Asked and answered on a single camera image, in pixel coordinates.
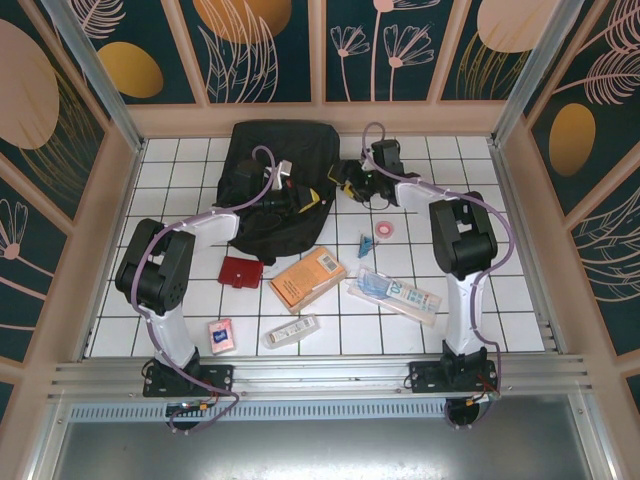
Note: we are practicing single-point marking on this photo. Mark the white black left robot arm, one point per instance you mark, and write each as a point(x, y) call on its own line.
point(165, 260)

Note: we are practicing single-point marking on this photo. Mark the aluminium mounting rail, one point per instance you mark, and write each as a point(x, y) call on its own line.
point(320, 377)

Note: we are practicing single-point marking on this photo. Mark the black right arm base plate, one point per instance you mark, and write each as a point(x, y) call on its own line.
point(425, 377)

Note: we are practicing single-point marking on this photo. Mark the blue clip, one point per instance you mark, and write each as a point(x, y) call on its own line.
point(365, 246)

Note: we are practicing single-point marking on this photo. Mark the aluminium side rail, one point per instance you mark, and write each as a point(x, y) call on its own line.
point(530, 250)
point(107, 250)

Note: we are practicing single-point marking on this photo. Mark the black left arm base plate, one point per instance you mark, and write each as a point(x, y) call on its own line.
point(220, 379)

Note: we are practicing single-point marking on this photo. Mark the clear face mask pack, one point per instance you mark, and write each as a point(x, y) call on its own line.
point(395, 295)

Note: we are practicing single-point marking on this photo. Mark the red wallet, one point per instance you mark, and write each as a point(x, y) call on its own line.
point(241, 272)

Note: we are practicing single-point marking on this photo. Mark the pink tape roll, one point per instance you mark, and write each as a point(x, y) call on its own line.
point(385, 228)

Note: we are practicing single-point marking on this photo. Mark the black backpack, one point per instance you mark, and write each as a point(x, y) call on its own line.
point(285, 230)

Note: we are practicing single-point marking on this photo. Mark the pink tissue pack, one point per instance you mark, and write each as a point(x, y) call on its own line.
point(221, 337)

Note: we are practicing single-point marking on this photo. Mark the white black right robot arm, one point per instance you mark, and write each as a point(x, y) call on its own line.
point(462, 240)

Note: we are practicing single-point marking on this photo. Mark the aluminium frame post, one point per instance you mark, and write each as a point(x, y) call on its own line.
point(535, 70)
point(95, 75)

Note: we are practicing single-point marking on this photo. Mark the orange book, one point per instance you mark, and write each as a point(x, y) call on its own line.
point(305, 280)

